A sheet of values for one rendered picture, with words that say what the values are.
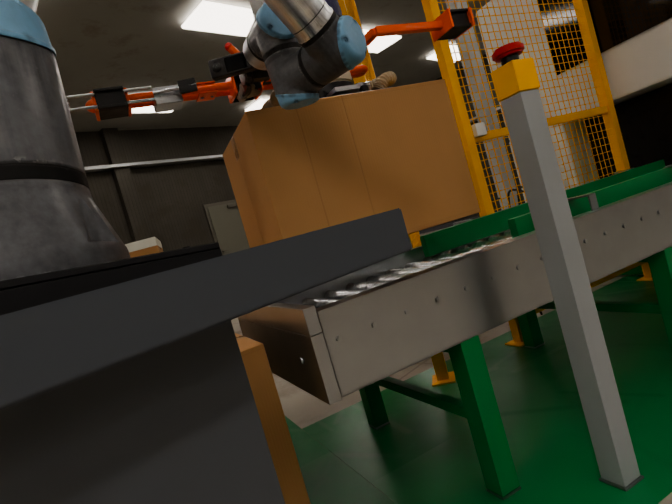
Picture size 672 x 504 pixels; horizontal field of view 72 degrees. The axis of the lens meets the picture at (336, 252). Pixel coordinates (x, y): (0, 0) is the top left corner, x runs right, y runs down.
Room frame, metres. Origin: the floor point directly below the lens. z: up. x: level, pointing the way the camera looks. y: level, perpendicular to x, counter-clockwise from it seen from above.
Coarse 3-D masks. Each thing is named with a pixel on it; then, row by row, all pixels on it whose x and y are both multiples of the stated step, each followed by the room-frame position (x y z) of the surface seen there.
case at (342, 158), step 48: (336, 96) 1.22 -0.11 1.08; (384, 96) 1.27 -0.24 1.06; (432, 96) 1.33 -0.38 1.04; (240, 144) 1.25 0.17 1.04; (288, 144) 1.16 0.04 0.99; (336, 144) 1.20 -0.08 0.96; (384, 144) 1.26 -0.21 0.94; (432, 144) 1.31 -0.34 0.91; (240, 192) 1.40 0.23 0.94; (288, 192) 1.14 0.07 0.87; (336, 192) 1.19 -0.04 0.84; (384, 192) 1.24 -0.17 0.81; (432, 192) 1.29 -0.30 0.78
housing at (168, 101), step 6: (156, 90) 1.20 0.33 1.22; (174, 90) 1.22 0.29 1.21; (156, 96) 1.20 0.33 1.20; (162, 96) 1.21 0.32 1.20; (168, 96) 1.21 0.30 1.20; (174, 96) 1.22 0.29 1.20; (180, 96) 1.22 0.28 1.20; (156, 102) 1.20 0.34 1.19; (162, 102) 1.20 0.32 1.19; (168, 102) 1.21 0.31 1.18; (174, 102) 1.22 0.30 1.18; (180, 102) 1.23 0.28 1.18; (156, 108) 1.22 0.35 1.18; (162, 108) 1.24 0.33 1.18; (168, 108) 1.25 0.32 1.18; (174, 108) 1.26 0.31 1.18; (180, 108) 1.27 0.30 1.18
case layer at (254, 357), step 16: (240, 336) 1.25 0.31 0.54; (240, 352) 1.04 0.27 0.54; (256, 352) 1.06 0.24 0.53; (256, 368) 1.05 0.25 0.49; (256, 384) 1.05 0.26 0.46; (272, 384) 1.06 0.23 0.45; (256, 400) 1.04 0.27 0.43; (272, 400) 1.06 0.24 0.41; (272, 416) 1.05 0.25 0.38; (272, 432) 1.05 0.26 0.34; (288, 432) 1.07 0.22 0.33; (272, 448) 1.05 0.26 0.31; (288, 448) 1.06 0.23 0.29; (288, 464) 1.06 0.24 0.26; (288, 480) 1.05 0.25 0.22; (288, 496) 1.05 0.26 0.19; (304, 496) 1.06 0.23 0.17
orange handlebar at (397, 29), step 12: (396, 24) 1.23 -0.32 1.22; (408, 24) 1.24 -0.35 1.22; (420, 24) 1.26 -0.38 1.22; (432, 24) 1.27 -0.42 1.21; (372, 36) 1.21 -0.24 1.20; (360, 72) 1.46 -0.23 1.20; (204, 84) 1.26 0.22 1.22; (216, 84) 1.27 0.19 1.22; (228, 84) 1.28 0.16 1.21; (132, 96) 1.18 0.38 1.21; (144, 96) 1.19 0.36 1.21; (192, 96) 1.28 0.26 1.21; (204, 96) 1.27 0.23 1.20; (216, 96) 1.31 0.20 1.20
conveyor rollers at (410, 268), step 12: (480, 240) 1.93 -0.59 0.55; (492, 240) 1.86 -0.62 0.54; (504, 240) 1.69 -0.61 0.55; (444, 252) 1.87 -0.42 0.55; (456, 252) 1.80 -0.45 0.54; (468, 252) 1.62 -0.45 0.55; (408, 264) 1.80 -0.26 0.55; (420, 264) 1.72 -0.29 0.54; (432, 264) 1.65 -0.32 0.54; (372, 276) 1.72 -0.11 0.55; (384, 276) 1.63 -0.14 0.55; (396, 276) 1.55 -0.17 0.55; (348, 288) 1.68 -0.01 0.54; (360, 288) 1.59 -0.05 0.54; (312, 300) 1.55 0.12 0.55; (324, 300) 1.46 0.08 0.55; (336, 300) 1.38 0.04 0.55
